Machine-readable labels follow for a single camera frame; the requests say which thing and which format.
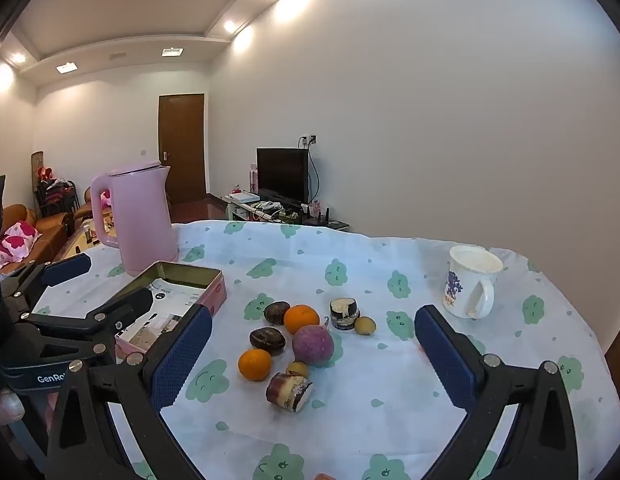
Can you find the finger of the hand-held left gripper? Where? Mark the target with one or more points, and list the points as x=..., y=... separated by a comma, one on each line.
x=65, y=267
x=130, y=305

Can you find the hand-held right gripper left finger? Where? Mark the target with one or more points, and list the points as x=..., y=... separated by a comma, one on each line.
x=182, y=355

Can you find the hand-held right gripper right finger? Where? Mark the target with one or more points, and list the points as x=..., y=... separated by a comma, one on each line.
x=442, y=355

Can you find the pink tin box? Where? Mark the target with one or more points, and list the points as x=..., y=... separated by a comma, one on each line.
x=217, y=292

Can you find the dark brown water chestnut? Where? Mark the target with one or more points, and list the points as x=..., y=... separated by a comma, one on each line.
x=276, y=311
x=267, y=339

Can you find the short dark sugarcane piece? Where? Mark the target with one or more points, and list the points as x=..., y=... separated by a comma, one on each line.
x=344, y=314

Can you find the yellow-brown longan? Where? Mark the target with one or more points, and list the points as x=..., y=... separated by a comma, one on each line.
x=365, y=325
x=297, y=369

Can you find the purple round fruit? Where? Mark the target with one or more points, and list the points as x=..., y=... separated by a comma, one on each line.
x=313, y=344

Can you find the person's left hand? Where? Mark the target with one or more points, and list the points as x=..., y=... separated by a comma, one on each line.
x=7, y=405

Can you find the wooden coffee table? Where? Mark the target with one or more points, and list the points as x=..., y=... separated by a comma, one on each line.
x=85, y=240

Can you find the printed paper sheet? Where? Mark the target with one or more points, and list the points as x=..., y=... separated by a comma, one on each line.
x=175, y=297

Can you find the pink floral cushion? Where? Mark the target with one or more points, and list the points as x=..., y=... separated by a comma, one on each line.
x=20, y=242

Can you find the brown leather armchair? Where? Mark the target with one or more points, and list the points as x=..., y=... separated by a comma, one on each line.
x=82, y=210

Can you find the brown leather sofa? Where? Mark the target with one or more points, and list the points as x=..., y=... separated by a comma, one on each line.
x=20, y=222

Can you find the white tablecloth green clouds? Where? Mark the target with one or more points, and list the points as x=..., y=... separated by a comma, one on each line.
x=389, y=400

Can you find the orange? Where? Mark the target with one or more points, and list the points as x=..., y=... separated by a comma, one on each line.
x=301, y=319
x=255, y=364

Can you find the chair with clothes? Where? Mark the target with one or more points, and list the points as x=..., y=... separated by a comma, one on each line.
x=55, y=192

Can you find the white printed mug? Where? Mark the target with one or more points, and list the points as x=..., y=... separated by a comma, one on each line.
x=469, y=282

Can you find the pink electric kettle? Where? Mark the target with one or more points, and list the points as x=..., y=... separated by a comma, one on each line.
x=140, y=220

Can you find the long purple sugarcane piece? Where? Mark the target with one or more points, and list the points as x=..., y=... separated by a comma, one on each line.
x=289, y=391

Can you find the white flat box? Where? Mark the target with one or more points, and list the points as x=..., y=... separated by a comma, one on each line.
x=240, y=196

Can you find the brown wooden door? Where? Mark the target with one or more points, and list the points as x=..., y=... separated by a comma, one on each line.
x=182, y=145

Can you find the low television stand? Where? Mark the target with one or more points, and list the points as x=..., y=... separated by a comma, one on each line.
x=290, y=215

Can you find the pink carton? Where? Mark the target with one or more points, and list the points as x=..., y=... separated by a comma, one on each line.
x=253, y=175

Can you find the black router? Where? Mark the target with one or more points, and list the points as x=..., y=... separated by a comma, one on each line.
x=322, y=217

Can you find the square ceiling panel light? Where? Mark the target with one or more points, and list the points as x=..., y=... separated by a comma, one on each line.
x=69, y=66
x=172, y=51

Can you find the black television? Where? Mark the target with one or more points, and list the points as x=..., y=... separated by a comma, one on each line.
x=282, y=172

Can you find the white wall socket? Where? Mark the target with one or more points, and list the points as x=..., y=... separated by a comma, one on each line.
x=310, y=139

